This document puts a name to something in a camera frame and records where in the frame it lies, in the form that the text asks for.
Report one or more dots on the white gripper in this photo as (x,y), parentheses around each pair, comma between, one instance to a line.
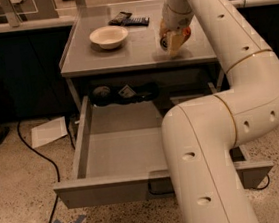
(179,20)

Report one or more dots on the red coke can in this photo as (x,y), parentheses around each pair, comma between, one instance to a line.
(173,40)

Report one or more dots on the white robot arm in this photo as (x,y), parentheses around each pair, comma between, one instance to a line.
(199,134)

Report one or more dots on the black items behind drawer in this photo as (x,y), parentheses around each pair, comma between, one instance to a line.
(106,95)

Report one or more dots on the grey open top drawer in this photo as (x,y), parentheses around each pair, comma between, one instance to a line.
(121,149)

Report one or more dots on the dark snack bag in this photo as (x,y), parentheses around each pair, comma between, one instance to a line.
(120,19)

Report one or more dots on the grey metal cabinet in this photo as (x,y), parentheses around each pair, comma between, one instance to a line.
(139,52)

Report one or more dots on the white ceramic bowl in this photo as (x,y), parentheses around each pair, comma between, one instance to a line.
(109,37)

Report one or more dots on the white paper sheet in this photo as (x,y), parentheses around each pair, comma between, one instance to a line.
(48,132)

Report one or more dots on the dark counter cabinet left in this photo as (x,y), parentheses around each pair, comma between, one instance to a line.
(31,84)

